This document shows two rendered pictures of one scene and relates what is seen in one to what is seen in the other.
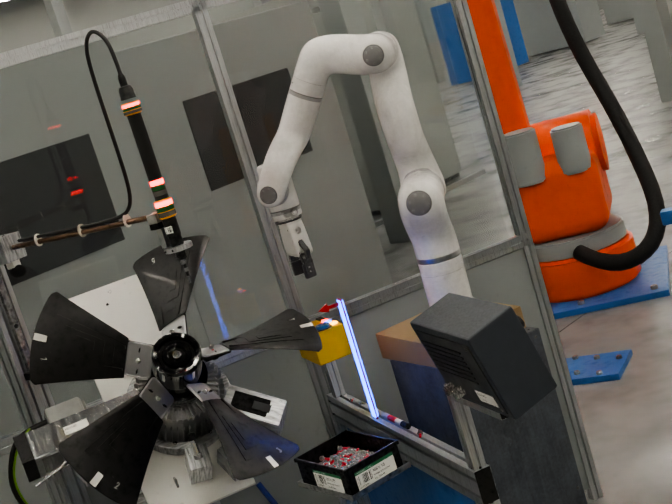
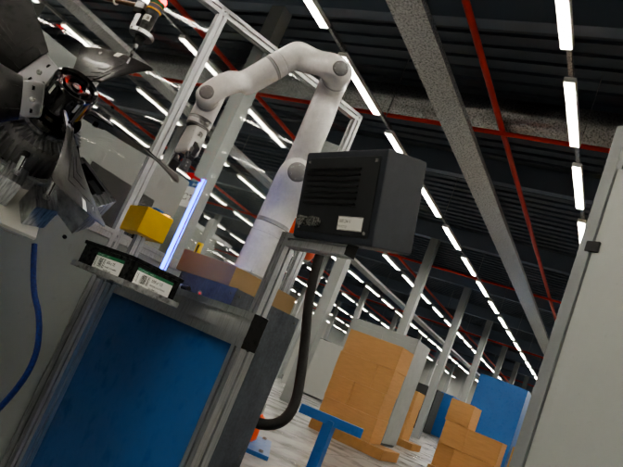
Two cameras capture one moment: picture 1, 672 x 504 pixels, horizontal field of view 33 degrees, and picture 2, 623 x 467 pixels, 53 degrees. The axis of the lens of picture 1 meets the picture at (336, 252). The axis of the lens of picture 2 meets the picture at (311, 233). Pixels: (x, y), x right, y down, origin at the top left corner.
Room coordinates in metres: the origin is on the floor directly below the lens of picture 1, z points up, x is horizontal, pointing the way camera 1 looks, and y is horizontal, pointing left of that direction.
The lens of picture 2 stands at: (0.96, 0.20, 0.80)
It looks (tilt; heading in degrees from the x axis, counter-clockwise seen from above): 11 degrees up; 343
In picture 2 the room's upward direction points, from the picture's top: 23 degrees clockwise
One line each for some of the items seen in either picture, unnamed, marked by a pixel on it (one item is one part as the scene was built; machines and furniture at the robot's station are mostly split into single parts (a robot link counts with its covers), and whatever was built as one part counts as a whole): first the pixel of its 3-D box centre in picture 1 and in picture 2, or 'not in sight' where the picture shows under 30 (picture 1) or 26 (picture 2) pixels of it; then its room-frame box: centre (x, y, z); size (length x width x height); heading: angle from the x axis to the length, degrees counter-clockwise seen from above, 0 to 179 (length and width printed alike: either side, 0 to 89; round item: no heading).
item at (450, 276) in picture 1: (447, 289); (260, 251); (2.96, -0.26, 1.09); 0.19 x 0.19 x 0.18
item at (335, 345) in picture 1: (322, 342); (145, 225); (3.07, 0.11, 1.02); 0.16 x 0.10 x 0.11; 19
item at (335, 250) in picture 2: (477, 398); (315, 245); (2.20, -0.19, 1.04); 0.24 x 0.03 x 0.03; 19
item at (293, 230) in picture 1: (293, 235); (191, 139); (3.03, 0.10, 1.34); 0.10 x 0.07 x 0.11; 19
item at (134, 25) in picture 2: (169, 231); (145, 21); (2.68, 0.37, 1.50); 0.09 x 0.07 x 0.10; 54
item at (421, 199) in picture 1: (427, 217); (286, 193); (2.92, -0.26, 1.30); 0.19 x 0.12 x 0.24; 168
